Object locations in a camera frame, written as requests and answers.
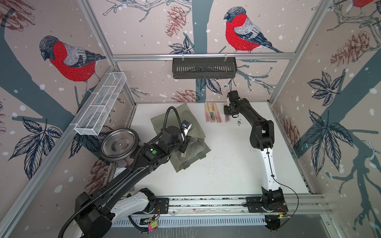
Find green canvas tote bag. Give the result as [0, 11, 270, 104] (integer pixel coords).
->
[151, 104, 211, 172]

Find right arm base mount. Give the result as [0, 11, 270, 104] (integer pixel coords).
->
[243, 196, 289, 213]

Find pink small circuit board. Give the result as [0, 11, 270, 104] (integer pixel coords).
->
[148, 221, 158, 233]

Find black hanging wire basket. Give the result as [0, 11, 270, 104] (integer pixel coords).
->
[172, 57, 237, 79]

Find black grey wooden folding fan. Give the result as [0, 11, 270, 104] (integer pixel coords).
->
[207, 103, 215, 123]

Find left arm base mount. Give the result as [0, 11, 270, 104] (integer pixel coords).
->
[137, 197, 169, 215]

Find pink wooden folding fan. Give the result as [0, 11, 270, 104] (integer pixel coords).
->
[204, 103, 210, 123]

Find black corrugated cable conduit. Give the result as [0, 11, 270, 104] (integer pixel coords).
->
[58, 106, 183, 238]

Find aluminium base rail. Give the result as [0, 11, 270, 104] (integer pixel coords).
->
[160, 194, 333, 216]

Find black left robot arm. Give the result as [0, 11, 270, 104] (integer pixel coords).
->
[59, 121, 192, 238]

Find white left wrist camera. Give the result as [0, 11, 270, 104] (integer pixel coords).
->
[182, 120, 192, 136]

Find black right base connector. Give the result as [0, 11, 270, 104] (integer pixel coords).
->
[265, 215, 281, 232]

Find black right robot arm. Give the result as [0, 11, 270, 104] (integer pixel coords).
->
[224, 90, 285, 212]

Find white mesh wall shelf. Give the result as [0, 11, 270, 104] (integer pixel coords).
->
[74, 72, 127, 135]

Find round steel plate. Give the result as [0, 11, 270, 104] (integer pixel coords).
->
[100, 129, 140, 162]

